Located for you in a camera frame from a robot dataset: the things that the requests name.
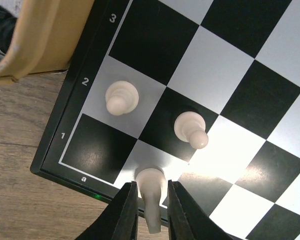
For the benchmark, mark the white knight piece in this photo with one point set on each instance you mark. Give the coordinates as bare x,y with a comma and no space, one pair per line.
152,188

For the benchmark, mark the white pawn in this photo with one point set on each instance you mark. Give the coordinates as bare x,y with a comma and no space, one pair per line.
121,98
190,127

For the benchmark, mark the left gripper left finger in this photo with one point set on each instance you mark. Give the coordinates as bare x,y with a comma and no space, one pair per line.
119,220

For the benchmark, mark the yellow tin tray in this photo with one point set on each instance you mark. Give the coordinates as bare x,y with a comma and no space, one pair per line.
45,38

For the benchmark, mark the black and silver chessboard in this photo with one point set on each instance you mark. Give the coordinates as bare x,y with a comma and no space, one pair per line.
236,63

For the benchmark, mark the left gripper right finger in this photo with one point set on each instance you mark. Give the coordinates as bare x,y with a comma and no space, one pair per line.
187,220

